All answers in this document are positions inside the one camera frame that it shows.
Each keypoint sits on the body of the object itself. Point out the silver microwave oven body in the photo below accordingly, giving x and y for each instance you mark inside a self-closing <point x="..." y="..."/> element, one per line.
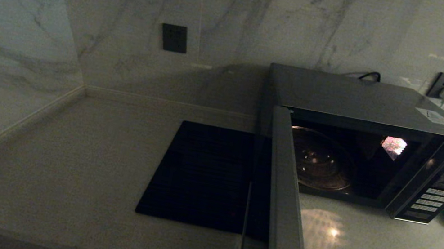
<point x="346" y="94"/>

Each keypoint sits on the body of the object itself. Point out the black induction cooktop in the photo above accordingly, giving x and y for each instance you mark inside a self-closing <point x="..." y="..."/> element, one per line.
<point x="199" y="175"/>

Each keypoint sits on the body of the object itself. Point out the white warning sticker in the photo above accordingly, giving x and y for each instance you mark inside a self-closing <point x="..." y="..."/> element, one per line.
<point x="434" y="117"/>

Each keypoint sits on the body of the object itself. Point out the dark single wall socket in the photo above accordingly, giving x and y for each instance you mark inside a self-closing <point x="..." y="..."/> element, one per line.
<point x="174" y="38"/>

